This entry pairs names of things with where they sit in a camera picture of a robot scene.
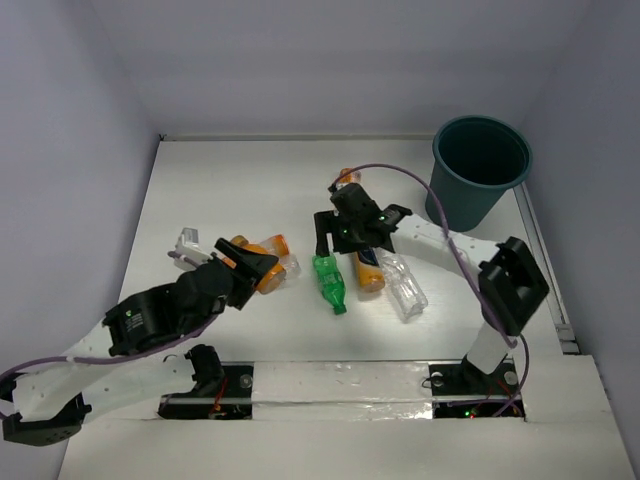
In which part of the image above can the orange drink bottle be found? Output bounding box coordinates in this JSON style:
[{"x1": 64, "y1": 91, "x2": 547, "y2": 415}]
[{"x1": 230, "y1": 234, "x2": 286, "y2": 295}]

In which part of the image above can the tall orange blue-label bottle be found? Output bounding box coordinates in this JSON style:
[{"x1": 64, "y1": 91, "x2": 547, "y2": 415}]
[{"x1": 353, "y1": 249, "x2": 385, "y2": 293}]

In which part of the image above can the green crushed plastic bottle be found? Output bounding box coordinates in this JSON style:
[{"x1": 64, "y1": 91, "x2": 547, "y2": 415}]
[{"x1": 312, "y1": 254, "x2": 347, "y2": 315}]

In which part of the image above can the crushed clear plastic bottle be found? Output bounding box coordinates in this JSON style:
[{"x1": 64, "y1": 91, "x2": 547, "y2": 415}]
[{"x1": 379, "y1": 251, "x2": 428, "y2": 320}]

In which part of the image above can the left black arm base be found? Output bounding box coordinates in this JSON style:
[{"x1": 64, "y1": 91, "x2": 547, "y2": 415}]
[{"x1": 157, "y1": 344, "x2": 255, "y2": 420}]

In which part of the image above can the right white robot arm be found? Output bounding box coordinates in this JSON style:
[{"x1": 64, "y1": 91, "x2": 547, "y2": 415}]
[{"x1": 313, "y1": 184, "x2": 549, "y2": 392}]

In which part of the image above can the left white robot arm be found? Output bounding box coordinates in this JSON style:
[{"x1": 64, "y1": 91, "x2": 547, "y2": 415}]
[{"x1": 1, "y1": 238, "x2": 279, "y2": 447}]

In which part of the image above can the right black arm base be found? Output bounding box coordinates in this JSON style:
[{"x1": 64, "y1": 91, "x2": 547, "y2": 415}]
[{"x1": 420, "y1": 357, "x2": 526, "y2": 420}]

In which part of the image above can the dark teal plastic bin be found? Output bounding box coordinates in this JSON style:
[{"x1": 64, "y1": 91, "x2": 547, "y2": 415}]
[{"x1": 425, "y1": 115, "x2": 533, "y2": 232}]

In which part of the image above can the clear orange-label bottle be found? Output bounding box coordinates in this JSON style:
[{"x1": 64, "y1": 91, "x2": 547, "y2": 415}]
[{"x1": 259, "y1": 234, "x2": 290, "y2": 258}]

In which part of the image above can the small clear dark-label bottle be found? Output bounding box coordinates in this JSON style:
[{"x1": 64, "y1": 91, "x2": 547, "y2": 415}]
[{"x1": 278, "y1": 254, "x2": 301, "y2": 289}]

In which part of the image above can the small orange juice bottle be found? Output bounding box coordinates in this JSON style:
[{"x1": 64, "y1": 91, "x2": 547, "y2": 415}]
[{"x1": 336, "y1": 168, "x2": 361, "y2": 188}]

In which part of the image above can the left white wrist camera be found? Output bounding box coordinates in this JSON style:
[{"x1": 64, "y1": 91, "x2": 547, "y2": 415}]
[{"x1": 167, "y1": 227, "x2": 212, "y2": 270}]

